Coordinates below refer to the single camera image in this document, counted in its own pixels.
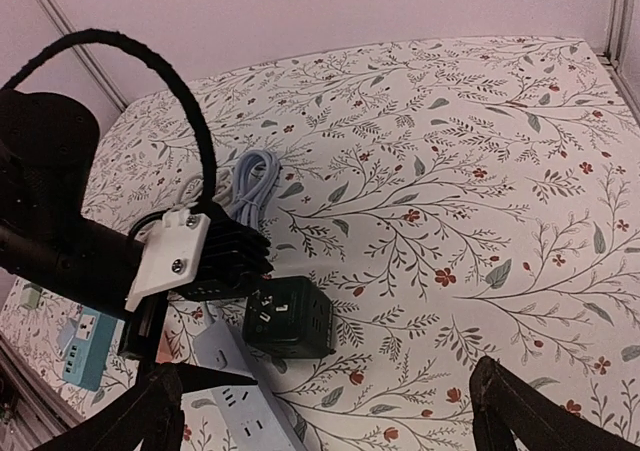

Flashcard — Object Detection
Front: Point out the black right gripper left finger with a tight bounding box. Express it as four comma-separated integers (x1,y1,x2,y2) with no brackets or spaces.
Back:
38,363,184,451

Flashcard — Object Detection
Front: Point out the right aluminium frame post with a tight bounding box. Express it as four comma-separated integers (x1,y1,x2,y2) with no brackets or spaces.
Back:
603,0,639,103

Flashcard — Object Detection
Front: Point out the pink cube adapter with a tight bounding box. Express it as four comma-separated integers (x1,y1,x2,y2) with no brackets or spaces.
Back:
155,332,174,364

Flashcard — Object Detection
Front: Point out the light blue coiled cable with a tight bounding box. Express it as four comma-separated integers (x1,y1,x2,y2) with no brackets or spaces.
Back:
227,149,282,230

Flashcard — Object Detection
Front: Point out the dark green cube socket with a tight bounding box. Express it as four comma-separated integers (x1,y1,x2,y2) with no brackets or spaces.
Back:
242,276,334,359

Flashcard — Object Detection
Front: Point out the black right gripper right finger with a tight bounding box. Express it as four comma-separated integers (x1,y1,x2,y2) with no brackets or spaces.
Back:
469,356,638,451

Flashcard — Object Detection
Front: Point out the aluminium front rail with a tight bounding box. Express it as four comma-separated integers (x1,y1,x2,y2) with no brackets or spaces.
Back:
1,336,83,450

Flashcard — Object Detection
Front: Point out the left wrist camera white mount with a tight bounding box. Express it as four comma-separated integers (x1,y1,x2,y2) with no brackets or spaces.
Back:
125,208,211,312

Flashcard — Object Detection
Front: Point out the teal power strip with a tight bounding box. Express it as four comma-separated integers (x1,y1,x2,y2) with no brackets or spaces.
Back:
57,306,121,392

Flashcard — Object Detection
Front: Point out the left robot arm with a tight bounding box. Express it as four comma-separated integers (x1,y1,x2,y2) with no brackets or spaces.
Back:
1,89,272,361

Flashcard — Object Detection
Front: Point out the light blue power strip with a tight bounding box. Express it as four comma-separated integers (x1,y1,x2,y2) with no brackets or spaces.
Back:
193,319,305,451

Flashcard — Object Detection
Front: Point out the floral tablecloth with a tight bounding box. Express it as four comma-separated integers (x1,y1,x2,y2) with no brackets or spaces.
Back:
0,35,640,451

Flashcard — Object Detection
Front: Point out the left aluminium frame post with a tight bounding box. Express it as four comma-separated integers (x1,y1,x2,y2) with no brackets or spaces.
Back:
17,0,129,115

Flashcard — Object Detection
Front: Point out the light green cube adapter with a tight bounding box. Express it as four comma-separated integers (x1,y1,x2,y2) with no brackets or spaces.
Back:
19,282,43,311

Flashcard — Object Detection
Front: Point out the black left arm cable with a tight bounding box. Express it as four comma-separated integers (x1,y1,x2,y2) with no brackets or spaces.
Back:
0,28,221,212

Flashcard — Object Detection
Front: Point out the aluminium frame post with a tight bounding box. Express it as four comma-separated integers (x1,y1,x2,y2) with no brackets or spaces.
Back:
603,0,639,103
17,0,129,115

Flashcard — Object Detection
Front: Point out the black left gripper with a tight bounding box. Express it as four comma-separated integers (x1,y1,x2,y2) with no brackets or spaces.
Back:
118,203,273,359

